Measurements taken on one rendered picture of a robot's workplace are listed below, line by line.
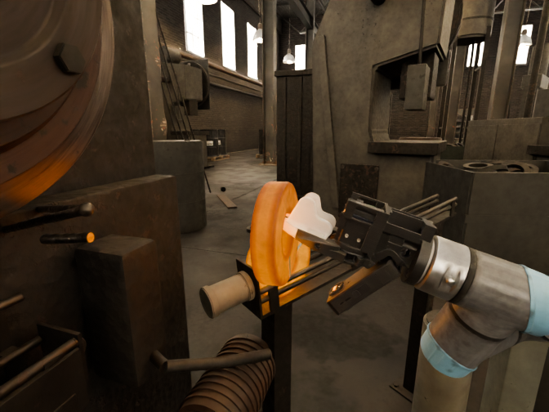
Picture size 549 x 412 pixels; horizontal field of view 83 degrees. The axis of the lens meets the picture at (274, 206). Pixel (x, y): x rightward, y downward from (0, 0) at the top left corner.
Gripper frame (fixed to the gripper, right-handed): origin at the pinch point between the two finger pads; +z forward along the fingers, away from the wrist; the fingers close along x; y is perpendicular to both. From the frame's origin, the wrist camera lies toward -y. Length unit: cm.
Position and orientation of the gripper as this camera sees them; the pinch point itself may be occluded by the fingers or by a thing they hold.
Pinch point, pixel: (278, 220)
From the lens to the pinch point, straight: 46.0
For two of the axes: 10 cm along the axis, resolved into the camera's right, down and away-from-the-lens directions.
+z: -9.1, -3.4, 2.3
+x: -3.1, 2.0, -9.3
